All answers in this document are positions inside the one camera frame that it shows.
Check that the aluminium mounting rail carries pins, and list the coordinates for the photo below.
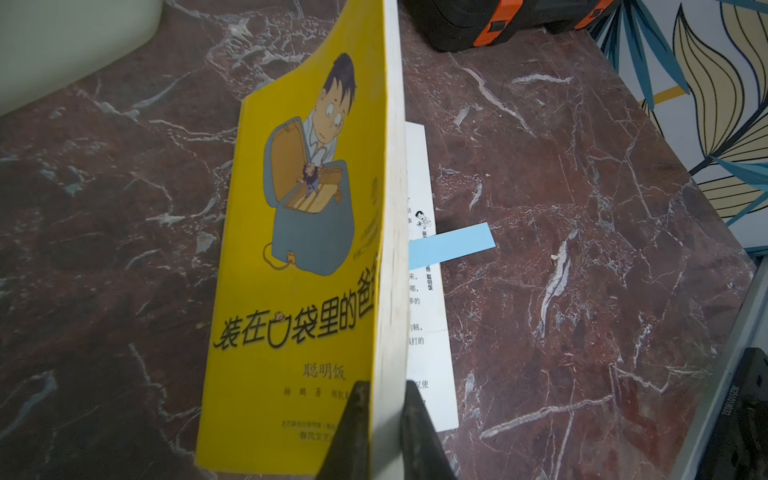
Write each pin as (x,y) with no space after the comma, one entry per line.
(749,330)

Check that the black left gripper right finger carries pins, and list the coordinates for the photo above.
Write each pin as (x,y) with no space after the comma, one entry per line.
(423,454)

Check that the yellow cartoon cover book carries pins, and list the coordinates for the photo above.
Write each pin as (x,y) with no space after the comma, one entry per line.
(313,282)

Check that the black plastic tool case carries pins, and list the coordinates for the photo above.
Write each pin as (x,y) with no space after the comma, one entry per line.
(458,25)

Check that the white bin with green bag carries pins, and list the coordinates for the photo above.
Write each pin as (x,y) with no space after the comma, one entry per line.
(47,45)

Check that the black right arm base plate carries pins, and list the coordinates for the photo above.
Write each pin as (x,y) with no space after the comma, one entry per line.
(737,448)

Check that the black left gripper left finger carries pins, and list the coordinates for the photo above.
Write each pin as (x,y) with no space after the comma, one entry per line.
(348,455)

